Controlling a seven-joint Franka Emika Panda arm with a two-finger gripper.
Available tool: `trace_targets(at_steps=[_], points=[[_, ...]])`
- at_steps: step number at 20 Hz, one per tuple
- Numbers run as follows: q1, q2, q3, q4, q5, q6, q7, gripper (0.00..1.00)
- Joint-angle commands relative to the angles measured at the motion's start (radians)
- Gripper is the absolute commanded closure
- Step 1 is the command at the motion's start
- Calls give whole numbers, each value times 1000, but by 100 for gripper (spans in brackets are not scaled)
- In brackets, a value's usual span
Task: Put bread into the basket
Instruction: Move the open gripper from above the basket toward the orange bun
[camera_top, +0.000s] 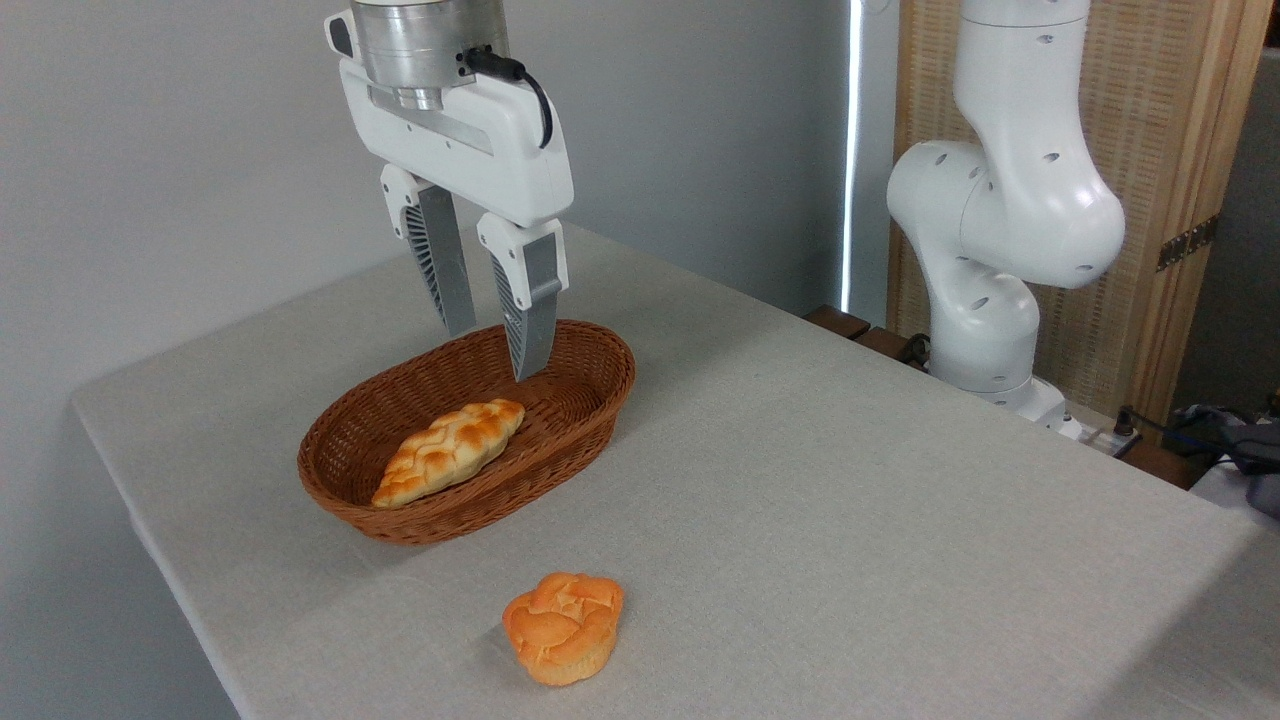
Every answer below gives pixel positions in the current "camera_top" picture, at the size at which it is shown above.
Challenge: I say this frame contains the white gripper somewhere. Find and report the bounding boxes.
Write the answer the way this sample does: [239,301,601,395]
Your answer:
[325,10,575,383]

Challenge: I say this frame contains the round orange bread bun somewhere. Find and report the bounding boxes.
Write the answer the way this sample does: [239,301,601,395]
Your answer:
[501,572,625,687]

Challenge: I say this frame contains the brown wicker oval basket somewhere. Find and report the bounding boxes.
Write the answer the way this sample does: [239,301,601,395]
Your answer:
[297,319,637,546]

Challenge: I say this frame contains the braided golden bread loaf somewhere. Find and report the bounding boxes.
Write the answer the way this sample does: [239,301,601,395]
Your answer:
[371,399,526,510]

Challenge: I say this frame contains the white vertical light strip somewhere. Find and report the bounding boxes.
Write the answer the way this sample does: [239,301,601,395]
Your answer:
[841,0,863,314]

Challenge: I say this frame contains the grey tablecloth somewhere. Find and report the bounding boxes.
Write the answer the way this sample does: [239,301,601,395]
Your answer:
[70,222,1280,720]

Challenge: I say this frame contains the wooden rattan screen panel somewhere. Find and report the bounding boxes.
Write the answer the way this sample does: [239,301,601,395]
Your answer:
[887,0,1276,431]

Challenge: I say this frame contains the metal hinge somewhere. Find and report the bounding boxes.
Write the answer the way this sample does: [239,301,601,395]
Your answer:
[1157,214,1220,273]

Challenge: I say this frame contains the dark grey bag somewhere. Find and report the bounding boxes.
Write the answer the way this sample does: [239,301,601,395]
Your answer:
[1165,400,1280,521]

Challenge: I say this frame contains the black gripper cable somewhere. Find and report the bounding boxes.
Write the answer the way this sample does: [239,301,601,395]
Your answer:
[458,47,554,150]

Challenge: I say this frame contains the black power cable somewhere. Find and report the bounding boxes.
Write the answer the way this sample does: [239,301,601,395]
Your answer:
[1113,405,1246,463]

